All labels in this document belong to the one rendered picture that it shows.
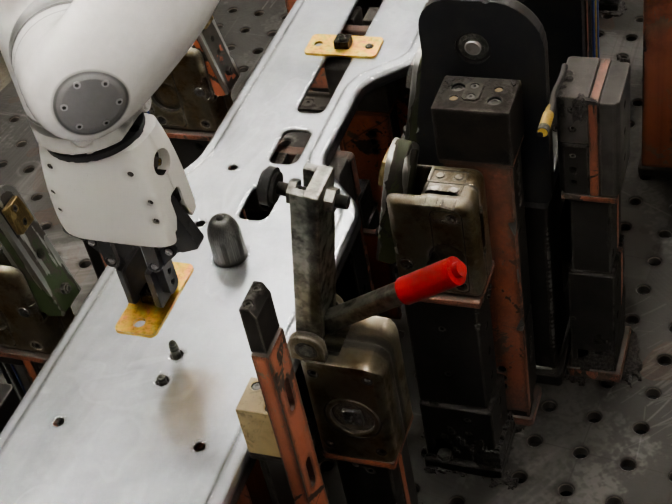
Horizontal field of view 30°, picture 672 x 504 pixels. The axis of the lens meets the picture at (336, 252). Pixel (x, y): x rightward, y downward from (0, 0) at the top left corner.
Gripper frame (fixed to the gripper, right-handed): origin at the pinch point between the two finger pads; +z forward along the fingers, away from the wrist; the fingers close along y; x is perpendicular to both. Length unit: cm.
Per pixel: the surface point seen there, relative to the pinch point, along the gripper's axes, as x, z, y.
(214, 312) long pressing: -5.3, 9.5, -1.5
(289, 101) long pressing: -36.1, 9.6, 2.6
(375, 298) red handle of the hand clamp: 0.5, -1.3, -19.8
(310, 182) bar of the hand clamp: 0.2, -12.1, -16.4
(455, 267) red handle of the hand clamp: 0.3, -5.4, -26.3
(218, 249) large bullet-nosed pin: -11.0, 7.3, -0.1
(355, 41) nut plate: -47.3, 9.4, -1.2
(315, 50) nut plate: -45.2, 9.4, 2.8
